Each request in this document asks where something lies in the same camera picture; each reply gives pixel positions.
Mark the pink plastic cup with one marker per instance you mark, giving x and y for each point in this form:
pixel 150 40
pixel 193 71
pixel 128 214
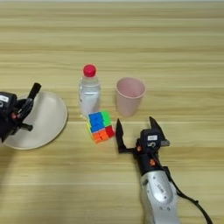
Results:
pixel 128 102

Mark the clear red-capped water bottle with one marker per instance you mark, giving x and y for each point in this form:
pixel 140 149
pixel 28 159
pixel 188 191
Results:
pixel 89 93

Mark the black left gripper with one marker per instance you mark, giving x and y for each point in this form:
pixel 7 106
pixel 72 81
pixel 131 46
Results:
pixel 8 125

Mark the round beige plate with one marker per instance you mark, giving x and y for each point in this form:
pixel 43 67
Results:
pixel 46 119

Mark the left gripper white-labelled black box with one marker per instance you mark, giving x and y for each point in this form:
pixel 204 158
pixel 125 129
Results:
pixel 7 102

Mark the multicoloured puzzle cube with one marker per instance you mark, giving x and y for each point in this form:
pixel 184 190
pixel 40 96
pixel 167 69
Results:
pixel 100 127

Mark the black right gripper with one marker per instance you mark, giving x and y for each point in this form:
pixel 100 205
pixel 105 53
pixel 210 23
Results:
pixel 150 162

